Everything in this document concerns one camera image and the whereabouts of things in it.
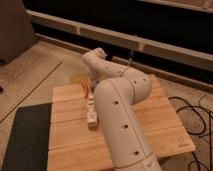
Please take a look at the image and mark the white bottle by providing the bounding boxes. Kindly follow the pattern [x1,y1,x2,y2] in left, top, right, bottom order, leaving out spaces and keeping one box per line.
[87,95,98,128]

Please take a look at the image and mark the wooden board table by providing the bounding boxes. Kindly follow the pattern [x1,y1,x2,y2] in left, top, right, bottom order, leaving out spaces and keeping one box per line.
[47,75,195,171]

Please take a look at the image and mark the black cables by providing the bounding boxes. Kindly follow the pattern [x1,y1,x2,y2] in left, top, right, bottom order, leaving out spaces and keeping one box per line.
[167,94,213,171]

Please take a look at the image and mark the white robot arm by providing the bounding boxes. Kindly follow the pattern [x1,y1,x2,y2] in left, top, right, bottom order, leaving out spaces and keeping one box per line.
[82,48,162,171]

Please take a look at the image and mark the black floor mat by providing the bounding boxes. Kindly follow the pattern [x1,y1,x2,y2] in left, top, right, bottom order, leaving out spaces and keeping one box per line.
[1,103,52,171]

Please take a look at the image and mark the orange carrot toy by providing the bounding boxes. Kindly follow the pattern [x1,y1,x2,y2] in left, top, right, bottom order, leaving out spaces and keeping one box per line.
[81,80,89,98]

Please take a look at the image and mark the grey couch corner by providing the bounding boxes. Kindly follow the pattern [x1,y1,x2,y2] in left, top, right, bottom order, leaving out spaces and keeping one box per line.
[0,0,37,64]

